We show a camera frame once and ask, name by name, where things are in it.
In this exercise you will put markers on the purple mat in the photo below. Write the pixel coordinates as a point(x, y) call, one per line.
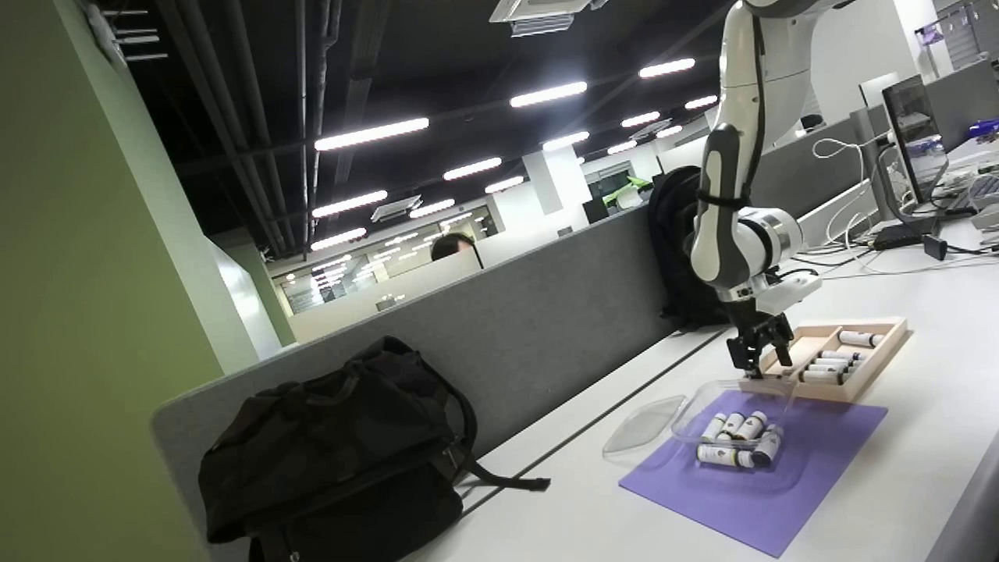
point(823, 447)

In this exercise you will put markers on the clear plastic lid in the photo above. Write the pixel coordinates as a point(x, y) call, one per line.
point(641, 428)

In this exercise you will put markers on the white router with antennas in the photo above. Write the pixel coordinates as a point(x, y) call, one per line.
point(108, 34)

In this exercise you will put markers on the grey desk partition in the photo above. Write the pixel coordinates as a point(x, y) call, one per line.
point(541, 314)

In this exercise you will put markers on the black computer monitor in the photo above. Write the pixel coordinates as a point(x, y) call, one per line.
point(911, 129)

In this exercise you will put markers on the grey monitor back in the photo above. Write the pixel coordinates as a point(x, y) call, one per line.
point(968, 98)

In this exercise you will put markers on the white bottle, dark cap band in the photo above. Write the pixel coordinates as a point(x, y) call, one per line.
point(839, 357)
point(825, 369)
point(820, 379)

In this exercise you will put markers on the large white bottle, purple label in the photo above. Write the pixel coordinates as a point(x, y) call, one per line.
point(855, 338)

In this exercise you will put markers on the ceiling air vent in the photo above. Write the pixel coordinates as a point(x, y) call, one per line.
point(548, 13)

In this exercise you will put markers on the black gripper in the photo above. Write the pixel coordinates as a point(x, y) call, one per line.
point(757, 330)

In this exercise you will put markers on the black plug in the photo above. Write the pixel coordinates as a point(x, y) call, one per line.
point(934, 248)

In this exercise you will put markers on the ceiling strip light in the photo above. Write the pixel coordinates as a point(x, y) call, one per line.
point(431, 207)
point(338, 238)
point(471, 166)
point(701, 100)
point(665, 67)
point(503, 184)
point(372, 132)
point(348, 206)
point(548, 95)
point(641, 120)

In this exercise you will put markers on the green cabinet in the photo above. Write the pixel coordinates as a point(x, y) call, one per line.
point(82, 314)

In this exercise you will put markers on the small white bottle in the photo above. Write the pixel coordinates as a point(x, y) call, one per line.
point(745, 462)
point(717, 454)
point(757, 423)
point(713, 427)
point(770, 445)
point(733, 423)

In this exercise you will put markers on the tall black backpack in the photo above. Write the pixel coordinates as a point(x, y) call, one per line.
point(676, 252)

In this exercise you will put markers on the wooden compartment box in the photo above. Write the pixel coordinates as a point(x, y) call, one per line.
point(883, 349)

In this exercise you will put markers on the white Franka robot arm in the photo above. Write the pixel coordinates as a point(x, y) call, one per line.
point(733, 221)

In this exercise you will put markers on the person's dark-haired head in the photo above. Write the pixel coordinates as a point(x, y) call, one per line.
point(457, 248)

